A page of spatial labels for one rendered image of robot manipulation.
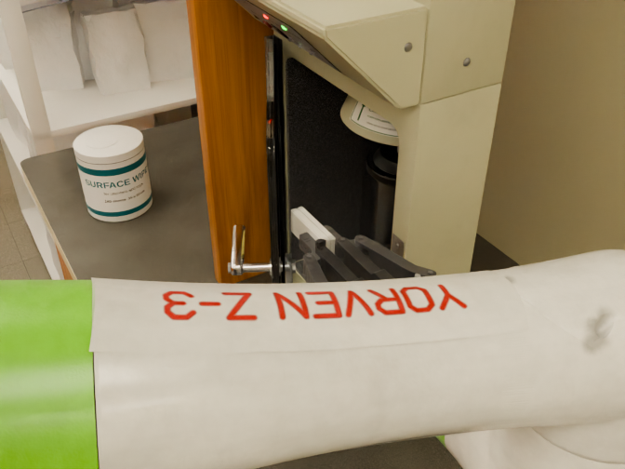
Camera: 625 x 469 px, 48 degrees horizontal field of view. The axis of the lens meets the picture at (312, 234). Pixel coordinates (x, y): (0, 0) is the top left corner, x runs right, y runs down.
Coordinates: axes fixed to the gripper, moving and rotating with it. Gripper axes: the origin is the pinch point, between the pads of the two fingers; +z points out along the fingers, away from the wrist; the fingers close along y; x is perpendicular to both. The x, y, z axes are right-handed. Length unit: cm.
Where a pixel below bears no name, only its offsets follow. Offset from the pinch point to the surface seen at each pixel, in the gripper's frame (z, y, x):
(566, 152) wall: 12, -55, 11
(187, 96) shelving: 116, -29, 36
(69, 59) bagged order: 135, -4, 27
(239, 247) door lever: 10.8, 4.0, 7.1
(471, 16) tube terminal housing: -2.0, -16.8, -21.3
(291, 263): 4.3, 0.3, 6.8
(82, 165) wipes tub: 67, 10, 22
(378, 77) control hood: -2.0, -6.0, -17.3
